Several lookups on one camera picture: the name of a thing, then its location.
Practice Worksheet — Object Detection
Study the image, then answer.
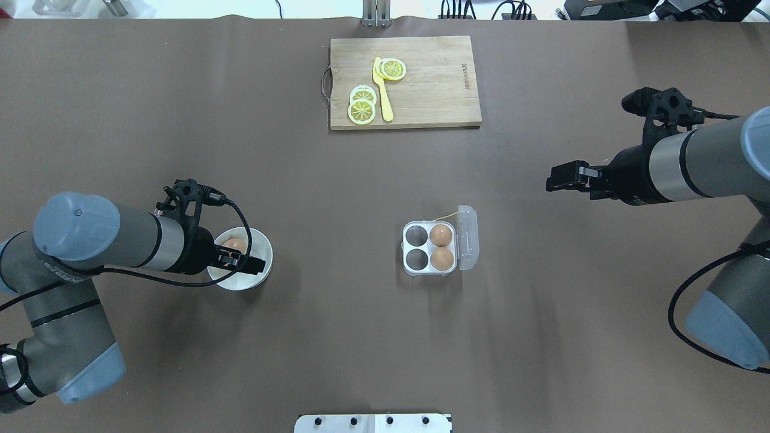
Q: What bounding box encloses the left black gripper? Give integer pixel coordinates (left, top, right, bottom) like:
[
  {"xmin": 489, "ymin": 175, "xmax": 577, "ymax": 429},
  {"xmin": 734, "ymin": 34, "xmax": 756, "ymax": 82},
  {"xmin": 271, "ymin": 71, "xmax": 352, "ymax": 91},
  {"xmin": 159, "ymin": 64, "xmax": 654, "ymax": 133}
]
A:
[{"xmin": 180, "ymin": 227, "xmax": 266, "ymax": 275}]

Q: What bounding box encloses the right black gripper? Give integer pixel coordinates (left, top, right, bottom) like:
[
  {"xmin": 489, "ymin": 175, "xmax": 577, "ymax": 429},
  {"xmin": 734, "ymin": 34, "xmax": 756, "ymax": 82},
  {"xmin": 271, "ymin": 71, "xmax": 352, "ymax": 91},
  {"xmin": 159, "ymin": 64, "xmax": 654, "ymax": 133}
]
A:
[{"xmin": 546, "ymin": 146, "xmax": 656, "ymax": 206}]

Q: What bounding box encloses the brown egg from bowl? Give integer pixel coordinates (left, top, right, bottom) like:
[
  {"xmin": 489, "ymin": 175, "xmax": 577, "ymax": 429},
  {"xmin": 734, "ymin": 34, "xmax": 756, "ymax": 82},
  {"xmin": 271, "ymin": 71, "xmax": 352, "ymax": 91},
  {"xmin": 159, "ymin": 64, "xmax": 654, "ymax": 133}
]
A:
[{"xmin": 222, "ymin": 238, "xmax": 247, "ymax": 253}]

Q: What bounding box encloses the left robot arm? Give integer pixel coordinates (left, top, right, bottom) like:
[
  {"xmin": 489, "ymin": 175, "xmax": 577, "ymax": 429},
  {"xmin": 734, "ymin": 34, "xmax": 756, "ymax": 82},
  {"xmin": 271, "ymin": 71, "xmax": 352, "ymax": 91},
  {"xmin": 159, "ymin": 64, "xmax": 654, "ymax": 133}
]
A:
[{"xmin": 2, "ymin": 180, "xmax": 267, "ymax": 414}]

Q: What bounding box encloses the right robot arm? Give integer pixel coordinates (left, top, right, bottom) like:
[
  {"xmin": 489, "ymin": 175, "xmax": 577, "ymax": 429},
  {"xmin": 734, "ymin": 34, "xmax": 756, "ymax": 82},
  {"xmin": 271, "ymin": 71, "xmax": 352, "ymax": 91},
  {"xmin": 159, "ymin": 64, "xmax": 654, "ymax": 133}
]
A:
[{"xmin": 546, "ymin": 108, "xmax": 768, "ymax": 375}]

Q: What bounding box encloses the brown egg far slot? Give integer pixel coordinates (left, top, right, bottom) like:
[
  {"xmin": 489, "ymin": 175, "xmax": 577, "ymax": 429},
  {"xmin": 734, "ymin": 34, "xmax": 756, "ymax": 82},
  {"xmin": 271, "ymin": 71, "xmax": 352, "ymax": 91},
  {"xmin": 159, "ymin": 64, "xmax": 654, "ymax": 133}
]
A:
[{"xmin": 429, "ymin": 224, "xmax": 454, "ymax": 247}]

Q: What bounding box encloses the brown egg slot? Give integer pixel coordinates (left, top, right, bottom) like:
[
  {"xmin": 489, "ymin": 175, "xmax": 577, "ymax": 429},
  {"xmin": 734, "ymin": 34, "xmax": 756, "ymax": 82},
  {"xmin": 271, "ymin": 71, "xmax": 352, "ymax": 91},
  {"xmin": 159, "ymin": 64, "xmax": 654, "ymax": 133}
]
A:
[
  {"xmin": 431, "ymin": 247, "xmax": 455, "ymax": 271},
  {"xmin": 429, "ymin": 224, "xmax": 454, "ymax": 247}
]

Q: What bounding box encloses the brown egg near slot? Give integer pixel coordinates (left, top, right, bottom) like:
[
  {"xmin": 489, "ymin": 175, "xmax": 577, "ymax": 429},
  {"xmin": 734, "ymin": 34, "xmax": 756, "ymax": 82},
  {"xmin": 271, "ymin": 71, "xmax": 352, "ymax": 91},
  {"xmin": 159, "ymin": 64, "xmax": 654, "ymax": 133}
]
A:
[{"xmin": 431, "ymin": 247, "xmax": 455, "ymax": 271}]

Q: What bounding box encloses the clear plastic egg box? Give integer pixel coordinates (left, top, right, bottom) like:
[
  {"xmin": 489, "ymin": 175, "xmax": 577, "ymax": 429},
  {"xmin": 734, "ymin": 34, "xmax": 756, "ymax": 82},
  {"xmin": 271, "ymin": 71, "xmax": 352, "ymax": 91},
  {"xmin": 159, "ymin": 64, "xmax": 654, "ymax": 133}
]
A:
[{"xmin": 401, "ymin": 205, "xmax": 479, "ymax": 277}]

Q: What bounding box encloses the white ceramic bowl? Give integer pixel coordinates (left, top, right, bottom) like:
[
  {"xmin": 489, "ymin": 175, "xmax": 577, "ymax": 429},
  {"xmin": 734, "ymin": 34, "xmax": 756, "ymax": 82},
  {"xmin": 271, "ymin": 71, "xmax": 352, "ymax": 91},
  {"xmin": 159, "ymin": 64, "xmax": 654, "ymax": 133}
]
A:
[{"xmin": 214, "ymin": 227, "xmax": 273, "ymax": 291}]

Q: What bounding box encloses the yellow rubber band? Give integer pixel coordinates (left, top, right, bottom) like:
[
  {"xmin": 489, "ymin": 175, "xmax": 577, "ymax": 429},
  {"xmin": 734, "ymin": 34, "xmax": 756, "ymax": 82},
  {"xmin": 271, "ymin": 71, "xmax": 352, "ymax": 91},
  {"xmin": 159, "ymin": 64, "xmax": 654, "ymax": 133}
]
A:
[{"xmin": 433, "ymin": 210, "xmax": 460, "ymax": 221}]

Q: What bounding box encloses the wooden cutting board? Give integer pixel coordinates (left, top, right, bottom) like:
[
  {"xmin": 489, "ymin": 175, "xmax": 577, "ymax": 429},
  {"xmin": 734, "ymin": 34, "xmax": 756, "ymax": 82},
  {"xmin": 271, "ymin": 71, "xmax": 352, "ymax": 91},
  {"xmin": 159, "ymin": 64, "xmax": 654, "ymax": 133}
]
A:
[{"xmin": 329, "ymin": 35, "xmax": 483, "ymax": 131}]

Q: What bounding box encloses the lemon slice front lower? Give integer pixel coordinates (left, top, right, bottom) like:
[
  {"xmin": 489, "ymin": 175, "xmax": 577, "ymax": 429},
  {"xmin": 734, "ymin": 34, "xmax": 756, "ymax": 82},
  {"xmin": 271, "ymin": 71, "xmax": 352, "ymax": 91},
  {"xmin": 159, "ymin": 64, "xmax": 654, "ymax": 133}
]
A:
[{"xmin": 348, "ymin": 98, "xmax": 377, "ymax": 125}]

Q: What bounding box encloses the lemon slice back lower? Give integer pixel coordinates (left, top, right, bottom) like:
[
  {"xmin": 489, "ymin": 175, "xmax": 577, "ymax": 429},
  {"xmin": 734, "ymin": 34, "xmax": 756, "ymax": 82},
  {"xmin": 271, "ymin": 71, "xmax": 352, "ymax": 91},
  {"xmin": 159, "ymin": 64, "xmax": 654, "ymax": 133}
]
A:
[{"xmin": 349, "ymin": 85, "xmax": 377, "ymax": 104}]

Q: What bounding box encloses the lemon slice top upper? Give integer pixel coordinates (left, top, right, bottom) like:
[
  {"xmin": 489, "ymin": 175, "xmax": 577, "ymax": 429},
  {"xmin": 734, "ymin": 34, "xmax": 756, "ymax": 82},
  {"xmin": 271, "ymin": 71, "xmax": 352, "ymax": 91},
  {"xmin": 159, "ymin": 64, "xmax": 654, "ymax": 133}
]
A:
[{"xmin": 378, "ymin": 58, "xmax": 407, "ymax": 81}]

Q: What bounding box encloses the yellow plastic knife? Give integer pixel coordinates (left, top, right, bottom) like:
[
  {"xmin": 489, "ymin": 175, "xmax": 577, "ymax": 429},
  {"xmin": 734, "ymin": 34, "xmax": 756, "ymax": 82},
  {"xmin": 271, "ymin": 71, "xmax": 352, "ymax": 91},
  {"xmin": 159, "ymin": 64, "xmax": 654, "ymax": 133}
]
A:
[{"xmin": 372, "ymin": 57, "xmax": 394, "ymax": 121}]

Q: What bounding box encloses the lemon slice under upper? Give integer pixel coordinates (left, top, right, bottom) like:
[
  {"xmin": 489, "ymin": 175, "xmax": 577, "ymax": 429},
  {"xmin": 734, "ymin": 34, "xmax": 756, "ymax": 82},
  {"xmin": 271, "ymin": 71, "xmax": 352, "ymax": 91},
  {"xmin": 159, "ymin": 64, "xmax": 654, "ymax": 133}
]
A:
[{"xmin": 373, "ymin": 58, "xmax": 387, "ymax": 80}]

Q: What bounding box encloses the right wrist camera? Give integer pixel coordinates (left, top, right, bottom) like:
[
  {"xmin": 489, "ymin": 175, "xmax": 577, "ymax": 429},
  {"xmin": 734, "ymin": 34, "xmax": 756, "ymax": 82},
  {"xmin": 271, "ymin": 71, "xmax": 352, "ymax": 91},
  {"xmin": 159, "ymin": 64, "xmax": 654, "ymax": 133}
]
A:
[{"xmin": 621, "ymin": 87, "xmax": 705, "ymax": 147}]

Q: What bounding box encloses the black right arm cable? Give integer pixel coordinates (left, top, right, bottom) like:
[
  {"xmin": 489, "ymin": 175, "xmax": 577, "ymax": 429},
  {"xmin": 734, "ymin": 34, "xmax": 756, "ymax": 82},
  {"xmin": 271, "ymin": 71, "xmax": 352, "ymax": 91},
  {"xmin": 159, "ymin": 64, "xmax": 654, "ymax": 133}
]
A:
[{"xmin": 668, "ymin": 241, "xmax": 770, "ymax": 375}]

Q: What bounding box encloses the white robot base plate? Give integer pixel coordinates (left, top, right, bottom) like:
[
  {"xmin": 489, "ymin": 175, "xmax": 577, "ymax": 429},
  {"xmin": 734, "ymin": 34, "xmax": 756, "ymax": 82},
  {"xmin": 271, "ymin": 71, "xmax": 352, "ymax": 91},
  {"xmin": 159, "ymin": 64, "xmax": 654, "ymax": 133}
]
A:
[{"xmin": 294, "ymin": 412, "xmax": 454, "ymax": 432}]

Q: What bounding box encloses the aluminium frame post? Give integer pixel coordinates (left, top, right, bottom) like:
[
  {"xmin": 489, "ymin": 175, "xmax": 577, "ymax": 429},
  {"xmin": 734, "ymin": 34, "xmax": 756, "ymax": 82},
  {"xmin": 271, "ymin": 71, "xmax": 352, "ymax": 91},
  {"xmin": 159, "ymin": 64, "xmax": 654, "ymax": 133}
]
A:
[{"xmin": 361, "ymin": 0, "xmax": 392, "ymax": 28}]

